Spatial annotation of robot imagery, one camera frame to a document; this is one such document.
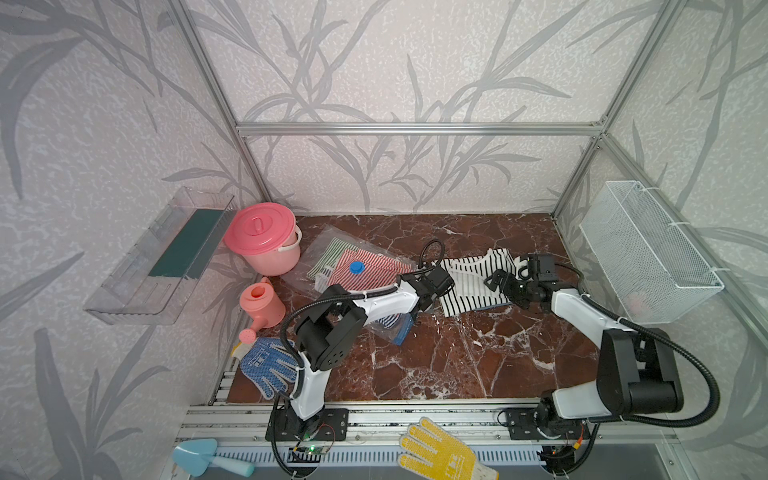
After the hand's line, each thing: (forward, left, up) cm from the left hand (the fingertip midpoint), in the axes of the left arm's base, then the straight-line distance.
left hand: (420, 300), depth 94 cm
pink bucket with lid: (+14, +47, +15) cm, 51 cm away
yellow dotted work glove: (-40, -1, -1) cm, 40 cm away
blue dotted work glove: (-18, +44, -3) cm, 48 cm away
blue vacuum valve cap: (+12, +21, 0) cm, 25 cm away
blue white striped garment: (-6, +10, -1) cm, 11 cm away
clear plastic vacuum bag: (+18, +30, -1) cm, 35 cm away
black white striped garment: (+9, -17, +1) cm, 19 cm away
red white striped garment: (+12, +13, 0) cm, 18 cm away
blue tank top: (-1, -24, -1) cm, 24 cm away
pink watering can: (-4, +46, +8) cm, 47 cm away
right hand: (+3, -23, +5) cm, 24 cm away
